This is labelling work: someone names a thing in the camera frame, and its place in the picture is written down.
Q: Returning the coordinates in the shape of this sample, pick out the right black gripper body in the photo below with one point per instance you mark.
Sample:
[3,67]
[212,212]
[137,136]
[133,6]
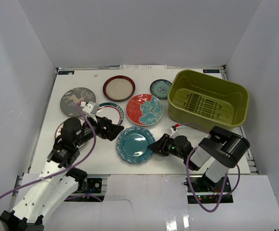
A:
[172,149]

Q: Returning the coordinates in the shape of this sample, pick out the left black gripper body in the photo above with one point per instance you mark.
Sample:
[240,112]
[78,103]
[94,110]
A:
[106,128]

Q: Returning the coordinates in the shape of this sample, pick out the white plate green rim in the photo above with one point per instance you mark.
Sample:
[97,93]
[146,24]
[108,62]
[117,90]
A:
[111,111]

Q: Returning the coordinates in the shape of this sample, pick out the teal scalloped plate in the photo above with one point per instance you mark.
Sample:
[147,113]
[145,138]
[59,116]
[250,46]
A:
[132,145]

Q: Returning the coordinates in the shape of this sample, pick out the orange sunburst plate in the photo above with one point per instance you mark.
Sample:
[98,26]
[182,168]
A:
[59,128]

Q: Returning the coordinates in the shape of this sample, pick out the red teal floral plate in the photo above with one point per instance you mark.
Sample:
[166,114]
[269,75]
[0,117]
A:
[144,110]

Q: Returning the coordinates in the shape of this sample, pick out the grey deer plate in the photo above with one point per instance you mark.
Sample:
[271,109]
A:
[74,96]

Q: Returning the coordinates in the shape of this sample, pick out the dark red beige plate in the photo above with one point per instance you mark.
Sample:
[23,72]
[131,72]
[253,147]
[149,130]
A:
[119,88]

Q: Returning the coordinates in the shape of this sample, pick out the small blue patterned plate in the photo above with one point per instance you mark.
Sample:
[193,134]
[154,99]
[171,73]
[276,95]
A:
[160,88]

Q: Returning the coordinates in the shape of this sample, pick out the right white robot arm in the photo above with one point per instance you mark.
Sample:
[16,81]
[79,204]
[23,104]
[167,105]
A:
[224,146]

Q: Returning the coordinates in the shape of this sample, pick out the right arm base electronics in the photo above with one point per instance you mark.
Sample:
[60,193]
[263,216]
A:
[210,195]

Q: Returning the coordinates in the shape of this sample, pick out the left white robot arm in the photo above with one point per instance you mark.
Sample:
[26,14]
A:
[59,178]

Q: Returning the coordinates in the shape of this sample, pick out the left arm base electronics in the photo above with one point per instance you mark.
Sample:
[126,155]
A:
[90,190]

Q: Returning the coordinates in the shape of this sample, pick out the olive green plastic bin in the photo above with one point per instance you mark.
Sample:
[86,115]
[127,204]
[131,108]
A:
[207,101]

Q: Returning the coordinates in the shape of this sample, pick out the papers at back edge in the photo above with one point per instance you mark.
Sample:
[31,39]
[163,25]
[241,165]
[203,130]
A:
[142,66]

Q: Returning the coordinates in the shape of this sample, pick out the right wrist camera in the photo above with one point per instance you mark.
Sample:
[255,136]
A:
[174,128]

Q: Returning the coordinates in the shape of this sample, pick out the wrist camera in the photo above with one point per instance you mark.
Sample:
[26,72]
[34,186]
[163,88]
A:
[89,108]
[174,128]

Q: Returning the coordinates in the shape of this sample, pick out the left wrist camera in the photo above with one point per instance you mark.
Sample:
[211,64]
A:
[89,108]

